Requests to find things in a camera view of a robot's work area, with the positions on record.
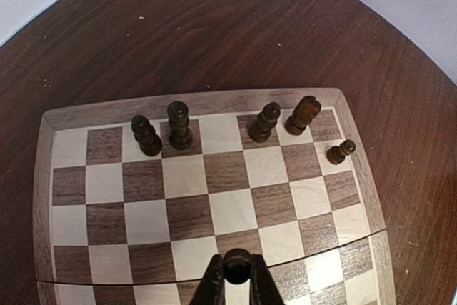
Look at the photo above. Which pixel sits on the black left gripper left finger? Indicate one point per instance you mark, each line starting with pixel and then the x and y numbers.
pixel 211 289

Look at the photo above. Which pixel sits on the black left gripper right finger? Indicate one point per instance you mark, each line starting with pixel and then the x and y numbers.
pixel 263 290

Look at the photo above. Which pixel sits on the dark chess piece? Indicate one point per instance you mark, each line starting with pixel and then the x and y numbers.
pixel 180 136
pixel 237 266
pixel 265 122
pixel 337 154
pixel 304 113
pixel 145 135

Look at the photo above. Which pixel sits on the wooden chess board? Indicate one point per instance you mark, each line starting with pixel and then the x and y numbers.
pixel 112 225

